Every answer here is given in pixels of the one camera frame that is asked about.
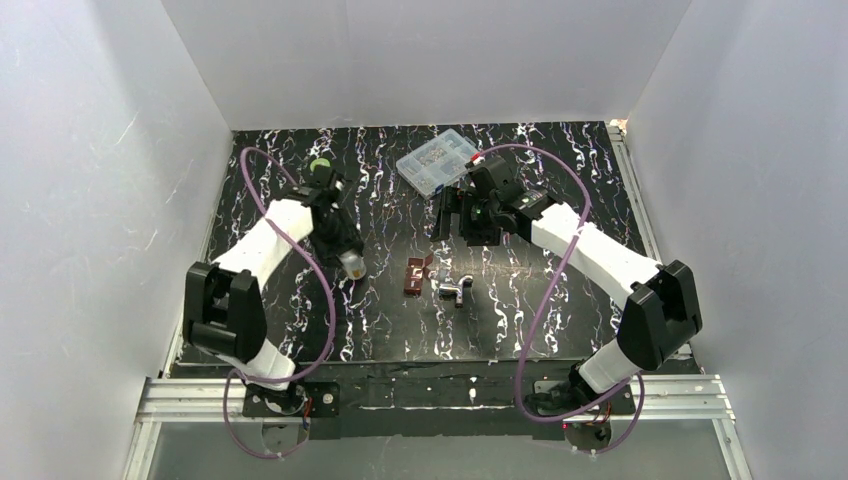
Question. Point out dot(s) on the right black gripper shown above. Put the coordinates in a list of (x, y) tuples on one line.
[(454, 201)]

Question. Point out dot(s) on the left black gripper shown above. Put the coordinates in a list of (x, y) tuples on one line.
[(340, 244)]

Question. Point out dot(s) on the white pill bottle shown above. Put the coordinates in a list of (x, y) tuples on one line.
[(353, 264)]

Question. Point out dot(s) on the red weekly pill organizer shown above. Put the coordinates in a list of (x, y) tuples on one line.
[(416, 274)]

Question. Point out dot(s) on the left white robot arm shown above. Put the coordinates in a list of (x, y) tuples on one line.
[(223, 311)]

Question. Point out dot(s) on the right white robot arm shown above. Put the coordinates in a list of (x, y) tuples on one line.
[(659, 303)]

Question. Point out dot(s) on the clear plastic compartment box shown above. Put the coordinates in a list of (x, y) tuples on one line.
[(438, 163)]

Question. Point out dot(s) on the green capped dark bottle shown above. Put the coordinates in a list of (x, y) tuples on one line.
[(319, 163)]

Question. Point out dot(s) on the chrome metal faucet fitting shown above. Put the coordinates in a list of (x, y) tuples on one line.
[(455, 290)]

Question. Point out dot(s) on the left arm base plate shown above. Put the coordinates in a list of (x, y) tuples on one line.
[(287, 417)]

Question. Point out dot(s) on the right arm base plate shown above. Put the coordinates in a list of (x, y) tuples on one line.
[(586, 418)]

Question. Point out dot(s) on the aluminium frame rail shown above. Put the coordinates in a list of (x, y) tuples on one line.
[(466, 302)]

